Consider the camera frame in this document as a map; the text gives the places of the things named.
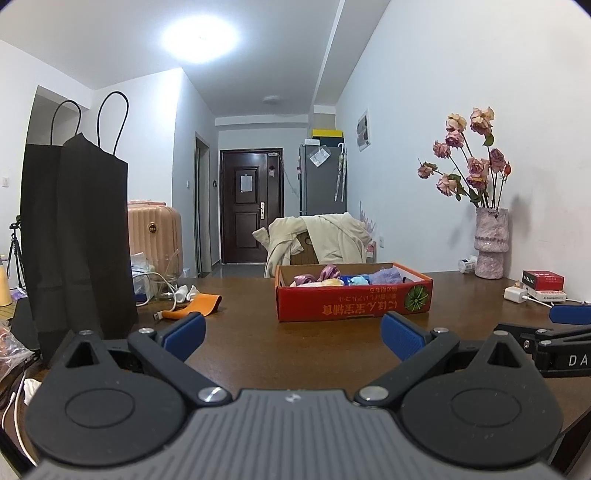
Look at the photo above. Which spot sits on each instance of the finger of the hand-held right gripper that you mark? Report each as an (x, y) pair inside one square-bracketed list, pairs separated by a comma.
[(526, 334), (570, 314)]

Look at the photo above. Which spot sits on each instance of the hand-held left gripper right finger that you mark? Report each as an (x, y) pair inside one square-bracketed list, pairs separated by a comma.
[(401, 334)]

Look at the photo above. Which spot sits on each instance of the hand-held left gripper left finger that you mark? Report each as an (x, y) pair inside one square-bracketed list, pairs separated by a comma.
[(184, 334)]

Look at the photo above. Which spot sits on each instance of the red cardboard box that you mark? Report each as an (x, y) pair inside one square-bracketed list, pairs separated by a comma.
[(351, 307)]

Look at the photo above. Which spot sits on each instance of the periwinkle knit towel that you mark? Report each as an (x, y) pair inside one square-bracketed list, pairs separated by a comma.
[(385, 277)]

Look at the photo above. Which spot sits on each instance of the light blue plush puff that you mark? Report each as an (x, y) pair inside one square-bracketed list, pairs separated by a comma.
[(361, 280)]

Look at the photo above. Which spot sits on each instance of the yellow plush puff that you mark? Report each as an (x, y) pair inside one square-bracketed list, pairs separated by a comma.
[(330, 282)]

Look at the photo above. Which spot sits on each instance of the purple satin bow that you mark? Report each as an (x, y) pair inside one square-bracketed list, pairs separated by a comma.
[(330, 272)]

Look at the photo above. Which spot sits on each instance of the white flat box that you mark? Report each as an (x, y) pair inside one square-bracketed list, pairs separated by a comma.
[(551, 295)]

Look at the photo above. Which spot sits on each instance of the white charger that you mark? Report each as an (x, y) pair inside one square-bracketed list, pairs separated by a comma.
[(518, 294)]

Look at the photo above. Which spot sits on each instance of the small white device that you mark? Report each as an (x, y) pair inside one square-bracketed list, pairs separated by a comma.
[(184, 293)]

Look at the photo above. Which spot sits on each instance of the glass jar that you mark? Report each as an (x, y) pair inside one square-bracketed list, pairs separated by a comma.
[(166, 281)]

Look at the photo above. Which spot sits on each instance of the clear plastic bag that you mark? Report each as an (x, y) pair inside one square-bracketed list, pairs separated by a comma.
[(141, 272)]

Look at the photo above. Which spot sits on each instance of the small white bottle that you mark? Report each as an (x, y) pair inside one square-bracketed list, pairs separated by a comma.
[(467, 265)]

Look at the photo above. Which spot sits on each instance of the pink speckled vase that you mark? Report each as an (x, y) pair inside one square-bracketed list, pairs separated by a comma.
[(491, 244)]

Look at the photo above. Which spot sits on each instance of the pink suitcase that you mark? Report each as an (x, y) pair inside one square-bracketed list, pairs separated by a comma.
[(157, 230)]

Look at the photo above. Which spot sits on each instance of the beige jacket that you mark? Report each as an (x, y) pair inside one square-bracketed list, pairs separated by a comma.
[(337, 235)]

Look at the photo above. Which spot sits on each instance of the brown wooden chair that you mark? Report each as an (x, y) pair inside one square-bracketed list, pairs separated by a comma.
[(304, 251)]

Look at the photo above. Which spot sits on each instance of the grey interior door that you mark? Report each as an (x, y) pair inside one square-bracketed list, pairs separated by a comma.
[(202, 207)]

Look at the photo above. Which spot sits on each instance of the black paper bag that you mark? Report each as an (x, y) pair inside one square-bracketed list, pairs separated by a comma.
[(78, 230)]

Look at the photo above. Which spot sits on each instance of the black pouch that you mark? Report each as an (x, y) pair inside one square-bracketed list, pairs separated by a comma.
[(25, 323)]

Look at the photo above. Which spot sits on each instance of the crumpled white tissue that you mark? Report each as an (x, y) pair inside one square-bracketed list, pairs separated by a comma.
[(31, 386)]

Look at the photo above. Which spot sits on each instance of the white paper on door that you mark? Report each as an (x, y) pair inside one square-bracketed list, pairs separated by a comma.
[(244, 181)]

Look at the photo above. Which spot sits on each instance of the grey refrigerator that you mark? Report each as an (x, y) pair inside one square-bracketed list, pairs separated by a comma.
[(318, 189)]

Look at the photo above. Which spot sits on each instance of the clear plastic packet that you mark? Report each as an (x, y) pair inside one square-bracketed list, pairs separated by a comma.
[(11, 346)]

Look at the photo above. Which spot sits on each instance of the white folded umbrella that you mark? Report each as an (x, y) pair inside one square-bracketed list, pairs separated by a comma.
[(341, 170)]

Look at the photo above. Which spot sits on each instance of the white note on refrigerator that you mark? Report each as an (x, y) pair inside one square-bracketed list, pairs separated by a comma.
[(319, 157)]

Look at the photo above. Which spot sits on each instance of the black tripod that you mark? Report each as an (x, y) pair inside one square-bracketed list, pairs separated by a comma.
[(15, 226)]

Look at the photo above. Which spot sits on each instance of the yellow and black box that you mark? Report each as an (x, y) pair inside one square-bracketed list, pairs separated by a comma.
[(328, 134)]

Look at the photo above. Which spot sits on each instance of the dried pink rose bouquet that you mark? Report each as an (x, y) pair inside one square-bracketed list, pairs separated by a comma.
[(482, 115)]

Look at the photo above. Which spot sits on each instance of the small round ceiling lamp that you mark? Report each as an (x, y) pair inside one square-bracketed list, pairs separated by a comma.
[(272, 99)]

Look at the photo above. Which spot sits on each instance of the bright ceiling light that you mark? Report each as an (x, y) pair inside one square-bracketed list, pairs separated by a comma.
[(201, 37)]

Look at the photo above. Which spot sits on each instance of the wall picture frame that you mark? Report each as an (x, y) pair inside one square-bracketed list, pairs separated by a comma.
[(364, 130)]

